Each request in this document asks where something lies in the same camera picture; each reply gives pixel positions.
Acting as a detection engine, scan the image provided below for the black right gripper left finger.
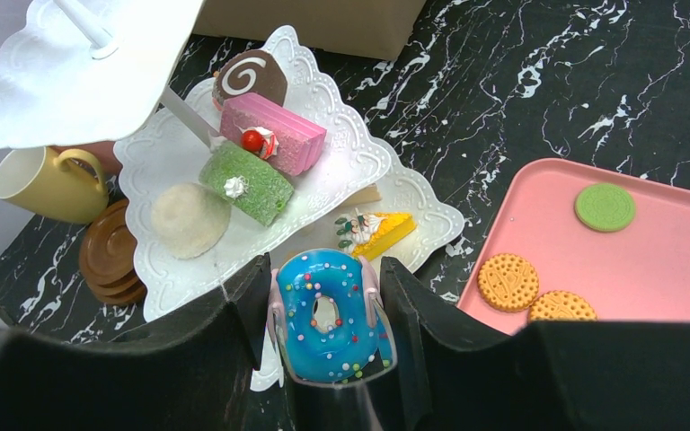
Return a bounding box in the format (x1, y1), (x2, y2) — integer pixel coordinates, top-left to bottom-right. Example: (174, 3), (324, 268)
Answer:
(0, 255), (270, 430)

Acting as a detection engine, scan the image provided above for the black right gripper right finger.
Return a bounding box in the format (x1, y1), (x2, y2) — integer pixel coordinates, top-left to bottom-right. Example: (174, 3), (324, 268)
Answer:
(380, 258), (690, 430)

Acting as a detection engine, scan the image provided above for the pink serving tray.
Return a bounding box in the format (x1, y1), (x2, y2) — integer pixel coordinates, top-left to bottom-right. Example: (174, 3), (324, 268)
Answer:
(480, 158), (690, 321)

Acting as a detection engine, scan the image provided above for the white round cake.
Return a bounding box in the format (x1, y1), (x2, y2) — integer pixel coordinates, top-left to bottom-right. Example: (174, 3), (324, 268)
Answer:
(151, 182), (231, 259)

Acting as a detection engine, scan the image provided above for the blue donut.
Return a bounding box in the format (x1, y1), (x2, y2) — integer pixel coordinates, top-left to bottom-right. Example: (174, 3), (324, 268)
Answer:
(269, 249), (395, 383)

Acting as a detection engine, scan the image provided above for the green roll cake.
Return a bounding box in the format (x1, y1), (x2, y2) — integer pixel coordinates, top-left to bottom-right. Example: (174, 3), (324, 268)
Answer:
(199, 136), (294, 227)

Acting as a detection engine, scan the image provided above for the white three-tier cake stand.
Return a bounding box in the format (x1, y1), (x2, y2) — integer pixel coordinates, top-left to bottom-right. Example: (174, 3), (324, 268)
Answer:
(0, 0), (466, 392)

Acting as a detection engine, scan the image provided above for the yellow cake slice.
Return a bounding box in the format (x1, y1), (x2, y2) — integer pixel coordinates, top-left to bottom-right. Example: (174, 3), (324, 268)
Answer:
(334, 209), (417, 260)

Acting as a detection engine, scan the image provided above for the pink cake slice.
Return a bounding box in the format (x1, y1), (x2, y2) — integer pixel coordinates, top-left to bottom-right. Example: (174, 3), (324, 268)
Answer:
(220, 92), (327, 176)

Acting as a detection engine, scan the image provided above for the chocolate cake cube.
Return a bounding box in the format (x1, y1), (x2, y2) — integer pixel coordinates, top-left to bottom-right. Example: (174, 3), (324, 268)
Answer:
(212, 49), (288, 110)

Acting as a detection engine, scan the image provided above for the tan plastic tool case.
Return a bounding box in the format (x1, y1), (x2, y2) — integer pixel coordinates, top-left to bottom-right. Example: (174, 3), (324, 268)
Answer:
(193, 0), (425, 60)

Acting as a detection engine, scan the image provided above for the yellow cake with cherry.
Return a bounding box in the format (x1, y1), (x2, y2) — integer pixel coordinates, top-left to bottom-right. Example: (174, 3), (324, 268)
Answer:
(340, 183), (382, 207)

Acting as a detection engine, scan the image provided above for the round orange waffle cookie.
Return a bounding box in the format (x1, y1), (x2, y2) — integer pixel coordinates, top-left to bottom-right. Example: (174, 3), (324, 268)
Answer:
(477, 253), (540, 312)

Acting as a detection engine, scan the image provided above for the stack of brown wooden coasters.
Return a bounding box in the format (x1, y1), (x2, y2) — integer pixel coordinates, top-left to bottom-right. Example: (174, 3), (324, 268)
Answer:
(79, 198), (147, 306)

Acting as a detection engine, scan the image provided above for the green round macaron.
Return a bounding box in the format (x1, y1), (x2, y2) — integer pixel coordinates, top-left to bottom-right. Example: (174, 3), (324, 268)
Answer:
(574, 183), (636, 233)

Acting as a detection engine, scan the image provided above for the yellow mug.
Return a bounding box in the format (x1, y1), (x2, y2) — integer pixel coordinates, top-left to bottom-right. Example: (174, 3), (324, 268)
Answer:
(0, 147), (109, 224)

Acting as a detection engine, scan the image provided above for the pink mug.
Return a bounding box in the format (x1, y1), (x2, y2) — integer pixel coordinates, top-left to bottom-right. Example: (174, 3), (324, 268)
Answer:
(50, 141), (122, 176)

